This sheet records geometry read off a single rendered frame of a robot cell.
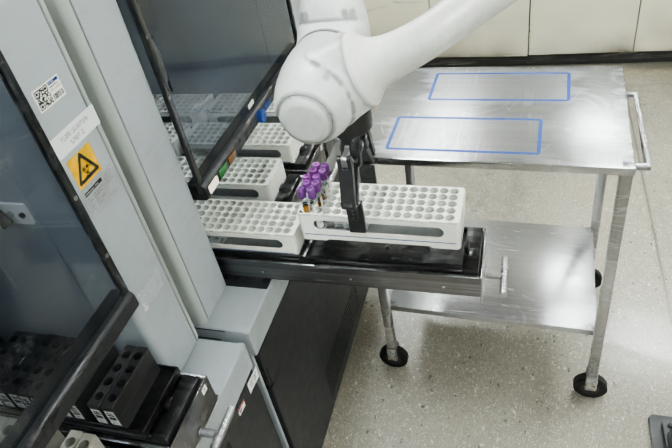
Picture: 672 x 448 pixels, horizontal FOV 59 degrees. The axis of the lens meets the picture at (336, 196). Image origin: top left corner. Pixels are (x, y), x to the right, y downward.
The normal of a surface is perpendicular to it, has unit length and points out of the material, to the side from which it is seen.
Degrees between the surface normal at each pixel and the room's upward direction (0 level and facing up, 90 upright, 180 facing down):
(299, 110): 97
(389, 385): 0
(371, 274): 90
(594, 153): 0
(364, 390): 0
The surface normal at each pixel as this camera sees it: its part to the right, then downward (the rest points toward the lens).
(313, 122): -0.31, 0.65
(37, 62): 0.95, 0.04
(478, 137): -0.15, -0.78
